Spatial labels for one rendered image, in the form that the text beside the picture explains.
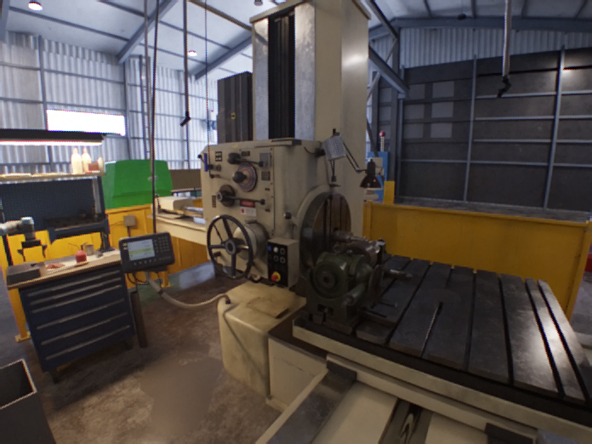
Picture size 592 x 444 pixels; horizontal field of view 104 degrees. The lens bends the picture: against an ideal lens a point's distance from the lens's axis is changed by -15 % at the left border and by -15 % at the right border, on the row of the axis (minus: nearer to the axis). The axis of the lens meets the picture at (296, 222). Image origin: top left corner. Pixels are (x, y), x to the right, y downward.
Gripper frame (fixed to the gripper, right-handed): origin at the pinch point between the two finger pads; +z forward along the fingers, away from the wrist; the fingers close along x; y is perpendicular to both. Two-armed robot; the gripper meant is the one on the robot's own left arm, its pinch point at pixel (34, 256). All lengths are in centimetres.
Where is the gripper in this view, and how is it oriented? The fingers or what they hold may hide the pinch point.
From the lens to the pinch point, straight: 282.5
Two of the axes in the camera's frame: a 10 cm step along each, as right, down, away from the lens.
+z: 0.0, 9.8, 2.1
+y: 7.9, 1.3, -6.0
